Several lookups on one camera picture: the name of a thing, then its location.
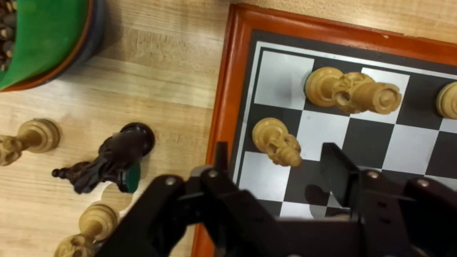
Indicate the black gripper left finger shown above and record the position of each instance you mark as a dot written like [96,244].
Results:
[158,221]

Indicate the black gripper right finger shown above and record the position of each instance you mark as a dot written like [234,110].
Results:
[412,218]

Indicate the light wooden bishop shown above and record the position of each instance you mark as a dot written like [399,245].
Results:
[278,141]

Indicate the dark captured chess piece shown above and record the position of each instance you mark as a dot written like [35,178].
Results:
[118,161]

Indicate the light captured pawn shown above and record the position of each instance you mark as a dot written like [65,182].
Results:
[96,224]

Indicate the wooden framed chess board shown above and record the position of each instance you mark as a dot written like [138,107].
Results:
[269,55]

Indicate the light wooden chess piece edge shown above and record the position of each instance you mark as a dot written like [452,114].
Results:
[446,101]

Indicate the light wooden chess piece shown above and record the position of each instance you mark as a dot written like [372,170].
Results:
[352,91]

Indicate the light captured chess piece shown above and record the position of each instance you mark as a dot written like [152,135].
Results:
[37,135]

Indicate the stacked green and blue bowls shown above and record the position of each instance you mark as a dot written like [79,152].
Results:
[44,38]

